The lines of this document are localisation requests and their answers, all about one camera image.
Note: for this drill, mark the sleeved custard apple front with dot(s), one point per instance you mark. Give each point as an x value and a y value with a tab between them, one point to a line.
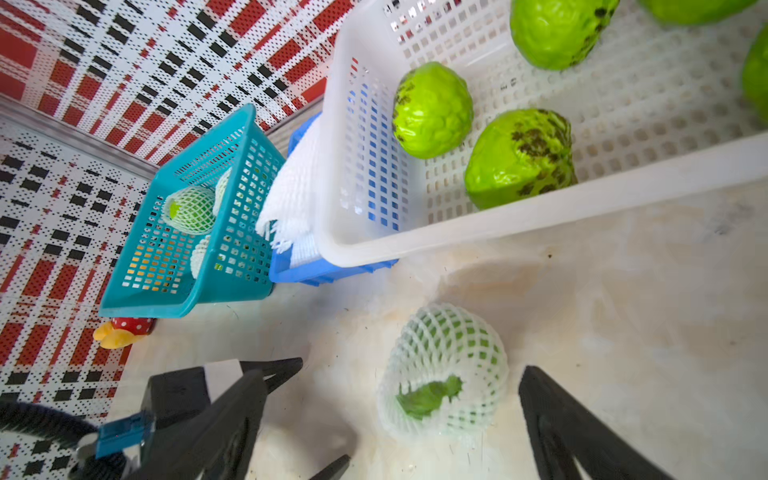
198	255

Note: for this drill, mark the sleeved custard apple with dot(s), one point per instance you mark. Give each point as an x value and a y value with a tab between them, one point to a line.
220	190
190	210
198	255

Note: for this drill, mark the dark-spotted custard apple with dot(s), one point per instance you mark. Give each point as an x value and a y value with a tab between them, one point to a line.
754	75
521	154

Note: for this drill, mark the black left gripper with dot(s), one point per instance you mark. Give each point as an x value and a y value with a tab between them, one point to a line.
172	399

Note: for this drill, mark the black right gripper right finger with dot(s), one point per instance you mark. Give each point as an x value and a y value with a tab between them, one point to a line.
567	439

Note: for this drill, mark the dark-spotted custard apple front right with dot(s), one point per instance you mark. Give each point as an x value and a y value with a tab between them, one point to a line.
754	75

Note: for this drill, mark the white foam net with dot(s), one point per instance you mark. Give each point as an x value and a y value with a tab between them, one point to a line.
393	420

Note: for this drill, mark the yellow red plush toy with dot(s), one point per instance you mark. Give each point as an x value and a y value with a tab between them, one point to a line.
120	332

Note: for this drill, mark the teal plastic basket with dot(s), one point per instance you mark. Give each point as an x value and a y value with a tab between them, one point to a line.
194	240

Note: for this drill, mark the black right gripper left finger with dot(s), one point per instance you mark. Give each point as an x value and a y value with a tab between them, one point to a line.
218	443

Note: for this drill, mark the blue plastic tray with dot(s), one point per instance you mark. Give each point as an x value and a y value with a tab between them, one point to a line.
318	272

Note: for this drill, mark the dark-spotted custard apple front left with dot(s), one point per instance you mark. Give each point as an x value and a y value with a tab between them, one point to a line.
521	154

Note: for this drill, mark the pale green custard apple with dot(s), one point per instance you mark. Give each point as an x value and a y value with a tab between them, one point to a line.
450	371

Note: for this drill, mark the white perforated plastic basket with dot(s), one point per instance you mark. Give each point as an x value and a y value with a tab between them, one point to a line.
657	113

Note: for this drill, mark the stack of white foam nets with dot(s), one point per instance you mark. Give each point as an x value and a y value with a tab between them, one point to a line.
285	219

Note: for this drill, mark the sleeved custard apple left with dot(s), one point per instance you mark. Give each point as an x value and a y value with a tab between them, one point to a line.
190	210

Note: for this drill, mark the sleeved custard apple right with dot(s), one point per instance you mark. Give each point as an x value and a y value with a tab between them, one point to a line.
220	190

